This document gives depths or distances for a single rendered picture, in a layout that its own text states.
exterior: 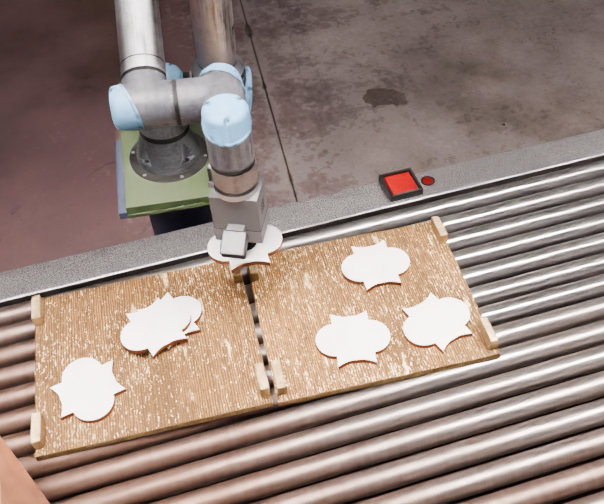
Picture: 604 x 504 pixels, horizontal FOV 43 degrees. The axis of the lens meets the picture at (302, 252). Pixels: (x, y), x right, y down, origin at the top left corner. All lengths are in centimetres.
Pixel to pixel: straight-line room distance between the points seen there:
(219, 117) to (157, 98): 14
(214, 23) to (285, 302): 58
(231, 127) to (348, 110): 229
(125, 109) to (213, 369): 48
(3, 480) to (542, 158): 129
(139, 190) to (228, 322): 47
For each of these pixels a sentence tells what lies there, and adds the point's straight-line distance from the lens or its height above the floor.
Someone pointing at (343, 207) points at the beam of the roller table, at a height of 92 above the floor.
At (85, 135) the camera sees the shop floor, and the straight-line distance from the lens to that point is 352.
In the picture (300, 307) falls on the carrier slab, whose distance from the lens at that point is 147.
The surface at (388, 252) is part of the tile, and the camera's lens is 154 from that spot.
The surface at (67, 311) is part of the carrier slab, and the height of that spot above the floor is 94.
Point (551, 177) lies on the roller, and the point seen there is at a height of 92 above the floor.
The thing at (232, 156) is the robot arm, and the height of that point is 132.
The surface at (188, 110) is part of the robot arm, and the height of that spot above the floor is 134.
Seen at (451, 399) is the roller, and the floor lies 92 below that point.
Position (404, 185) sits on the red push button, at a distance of 171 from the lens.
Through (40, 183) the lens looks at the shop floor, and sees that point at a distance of 334.
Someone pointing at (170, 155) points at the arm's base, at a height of 96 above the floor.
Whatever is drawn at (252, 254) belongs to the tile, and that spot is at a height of 108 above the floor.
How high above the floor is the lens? 209
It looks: 48 degrees down
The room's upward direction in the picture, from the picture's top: 4 degrees counter-clockwise
